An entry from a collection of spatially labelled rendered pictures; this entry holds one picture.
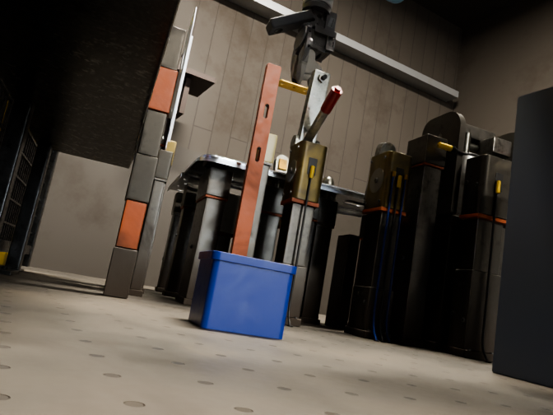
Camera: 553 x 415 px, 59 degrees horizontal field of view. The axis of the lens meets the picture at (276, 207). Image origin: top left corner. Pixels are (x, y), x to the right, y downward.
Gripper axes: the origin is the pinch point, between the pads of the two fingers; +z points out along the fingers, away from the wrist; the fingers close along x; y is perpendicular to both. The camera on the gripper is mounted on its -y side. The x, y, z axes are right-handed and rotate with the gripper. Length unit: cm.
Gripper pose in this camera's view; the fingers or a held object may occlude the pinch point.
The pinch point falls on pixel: (295, 81)
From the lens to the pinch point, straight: 122.0
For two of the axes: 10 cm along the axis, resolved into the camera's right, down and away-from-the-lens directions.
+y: 9.2, 2.3, 3.1
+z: -1.8, 9.7, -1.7
